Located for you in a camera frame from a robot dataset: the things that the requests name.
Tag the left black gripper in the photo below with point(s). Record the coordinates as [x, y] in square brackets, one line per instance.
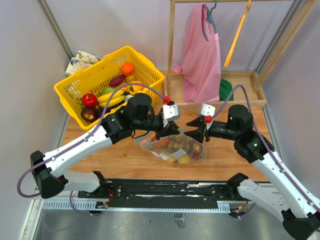
[172, 129]

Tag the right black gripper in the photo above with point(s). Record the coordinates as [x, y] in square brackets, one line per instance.
[198, 135]

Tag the brown longan bunch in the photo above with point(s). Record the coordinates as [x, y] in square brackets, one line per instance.
[179, 142]

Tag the clear zip top bag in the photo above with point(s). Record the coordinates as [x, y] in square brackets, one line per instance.
[160, 153]

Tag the yellow lemon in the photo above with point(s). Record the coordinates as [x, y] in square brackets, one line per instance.
[171, 160]

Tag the peach coloured fruit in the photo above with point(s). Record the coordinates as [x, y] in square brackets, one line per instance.
[184, 159]

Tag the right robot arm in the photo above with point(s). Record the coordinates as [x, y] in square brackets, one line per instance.
[295, 207]

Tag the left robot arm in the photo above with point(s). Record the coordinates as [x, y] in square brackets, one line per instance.
[51, 169]

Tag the green cloth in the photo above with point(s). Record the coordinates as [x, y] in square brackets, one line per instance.
[225, 88]

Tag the white garlic bulb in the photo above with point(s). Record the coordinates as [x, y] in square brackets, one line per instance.
[127, 97]

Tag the yellow bell pepper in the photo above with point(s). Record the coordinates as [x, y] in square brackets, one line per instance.
[134, 89]

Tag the pink shirt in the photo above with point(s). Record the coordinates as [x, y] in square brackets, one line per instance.
[201, 66]

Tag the yellow banana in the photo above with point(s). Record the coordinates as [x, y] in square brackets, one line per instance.
[116, 99]

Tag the wooden clothes rack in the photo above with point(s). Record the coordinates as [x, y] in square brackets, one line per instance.
[249, 79]

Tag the purple sweet potato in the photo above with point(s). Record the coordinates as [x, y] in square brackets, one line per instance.
[117, 81]

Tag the orange fruit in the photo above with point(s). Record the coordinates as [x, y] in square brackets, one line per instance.
[127, 69]

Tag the green fruit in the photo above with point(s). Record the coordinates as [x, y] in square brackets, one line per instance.
[108, 90]

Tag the dark grape bunch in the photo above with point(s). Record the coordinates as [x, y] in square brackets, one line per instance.
[99, 110]

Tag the bright red apple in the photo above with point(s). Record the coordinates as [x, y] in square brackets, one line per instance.
[89, 100]

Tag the yellow plastic basket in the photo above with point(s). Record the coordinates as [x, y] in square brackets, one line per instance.
[97, 77]

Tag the teal clothes hanger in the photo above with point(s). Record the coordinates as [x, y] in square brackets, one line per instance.
[207, 21]

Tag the patterned cloth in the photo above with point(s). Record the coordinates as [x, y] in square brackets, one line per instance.
[81, 61]

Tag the yellow clothes hanger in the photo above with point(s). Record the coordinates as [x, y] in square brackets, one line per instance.
[233, 45]

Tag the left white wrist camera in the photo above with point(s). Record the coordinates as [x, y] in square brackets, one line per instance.
[170, 112]

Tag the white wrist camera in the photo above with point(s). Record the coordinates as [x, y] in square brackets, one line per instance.
[206, 110]
[170, 112]

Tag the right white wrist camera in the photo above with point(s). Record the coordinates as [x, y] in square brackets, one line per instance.
[206, 110]

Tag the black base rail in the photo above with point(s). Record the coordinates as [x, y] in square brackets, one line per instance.
[162, 195]

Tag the right aluminium frame post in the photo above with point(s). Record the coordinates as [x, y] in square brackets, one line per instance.
[291, 13]

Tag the aluminium frame post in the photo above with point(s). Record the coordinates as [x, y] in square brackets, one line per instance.
[55, 27]
[291, 13]

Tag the left aluminium frame post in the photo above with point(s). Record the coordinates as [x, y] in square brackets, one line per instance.
[55, 27]

